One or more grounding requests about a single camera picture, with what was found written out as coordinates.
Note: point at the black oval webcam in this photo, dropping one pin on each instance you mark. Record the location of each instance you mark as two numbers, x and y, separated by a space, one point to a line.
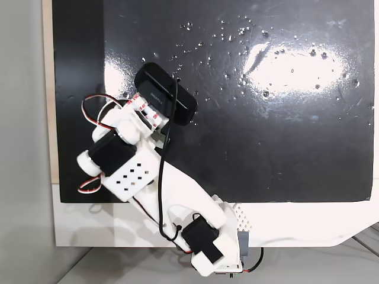
165 88

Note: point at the black table mat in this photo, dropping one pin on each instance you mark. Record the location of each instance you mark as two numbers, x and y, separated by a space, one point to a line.
266 148

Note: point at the grey table clamp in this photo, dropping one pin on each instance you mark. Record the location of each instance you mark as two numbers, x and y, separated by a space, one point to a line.
243 245

